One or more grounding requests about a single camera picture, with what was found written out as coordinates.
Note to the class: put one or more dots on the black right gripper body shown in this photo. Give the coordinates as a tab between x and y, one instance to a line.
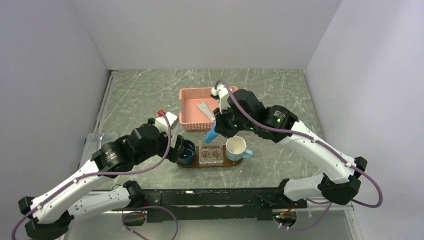
231	124

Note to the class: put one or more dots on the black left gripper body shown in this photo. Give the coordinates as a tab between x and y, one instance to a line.
162	144

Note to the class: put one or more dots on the dark navy mug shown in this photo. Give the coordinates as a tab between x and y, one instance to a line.
189	153

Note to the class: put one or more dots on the blue toothpaste tube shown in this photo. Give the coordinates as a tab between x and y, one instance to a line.
211	135

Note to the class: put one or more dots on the white and light-blue mug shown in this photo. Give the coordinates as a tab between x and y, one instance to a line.
236	149

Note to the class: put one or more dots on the clear textured glass dish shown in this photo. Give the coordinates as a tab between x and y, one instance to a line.
210	155

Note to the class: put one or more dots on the silver toothpaste tube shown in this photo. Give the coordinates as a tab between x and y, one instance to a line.
203	107

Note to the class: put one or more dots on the oval wooden tray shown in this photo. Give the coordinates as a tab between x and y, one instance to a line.
195	163

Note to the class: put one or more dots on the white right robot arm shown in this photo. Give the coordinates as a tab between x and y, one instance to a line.
339	183

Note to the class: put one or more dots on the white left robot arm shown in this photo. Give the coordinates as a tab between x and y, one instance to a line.
51	215

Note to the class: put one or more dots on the pink perforated plastic basket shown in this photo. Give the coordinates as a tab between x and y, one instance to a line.
191	117

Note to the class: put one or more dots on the clear plastic screw box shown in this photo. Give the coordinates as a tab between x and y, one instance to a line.
90	146

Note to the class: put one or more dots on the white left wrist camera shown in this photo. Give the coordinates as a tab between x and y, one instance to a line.
165	120

